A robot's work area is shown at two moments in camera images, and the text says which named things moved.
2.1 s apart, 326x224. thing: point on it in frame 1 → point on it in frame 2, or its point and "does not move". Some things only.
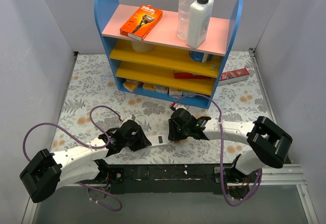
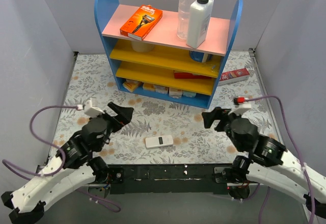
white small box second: x=161 y=89 does not move
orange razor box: x=141 y=22 does not move
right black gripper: x=172 y=130 → x=221 y=120
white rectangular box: x=158 y=140 does not move
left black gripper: x=142 y=141 → x=112 y=119
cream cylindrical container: x=141 y=46 does not move
